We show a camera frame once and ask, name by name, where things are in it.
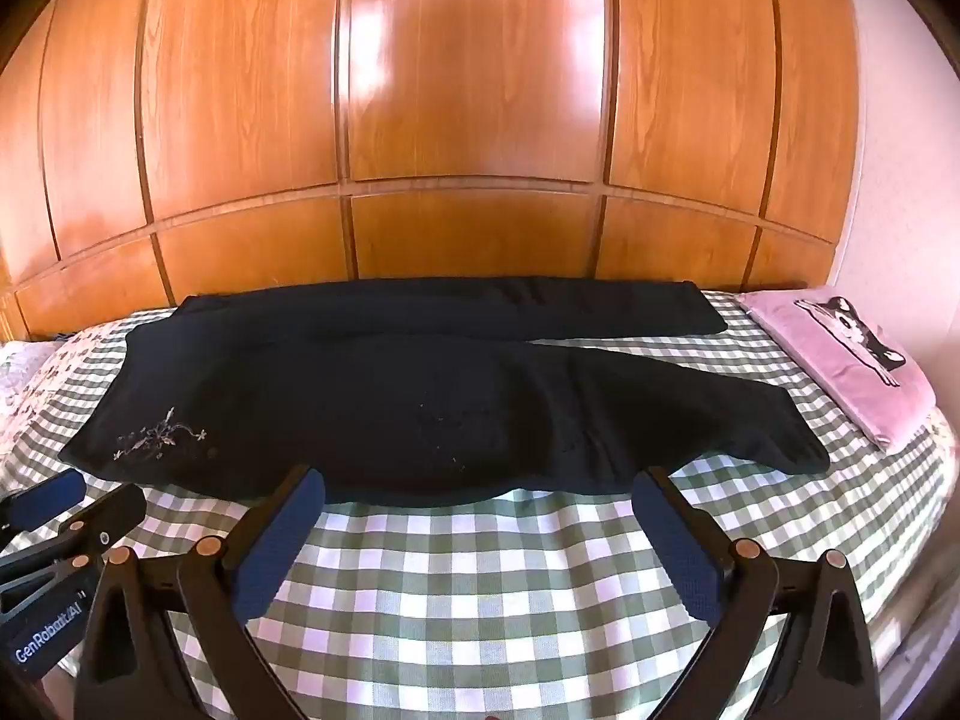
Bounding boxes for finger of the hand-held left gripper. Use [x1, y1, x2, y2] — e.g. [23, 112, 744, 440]
[0, 484, 149, 592]
[0, 468, 88, 535]

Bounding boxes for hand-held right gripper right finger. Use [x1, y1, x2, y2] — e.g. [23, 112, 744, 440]
[632, 465, 882, 720]

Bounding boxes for green white checkered bed sheet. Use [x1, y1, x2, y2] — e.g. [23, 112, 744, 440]
[0, 289, 953, 720]

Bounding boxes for black pants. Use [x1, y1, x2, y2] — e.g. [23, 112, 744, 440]
[60, 277, 830, 508]

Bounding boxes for wooden panelled wardrobe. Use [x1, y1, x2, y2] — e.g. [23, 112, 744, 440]
[0, 0, 863, 343]

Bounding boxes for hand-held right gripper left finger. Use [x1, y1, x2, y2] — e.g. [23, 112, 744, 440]
[73, 465, 327, 720]

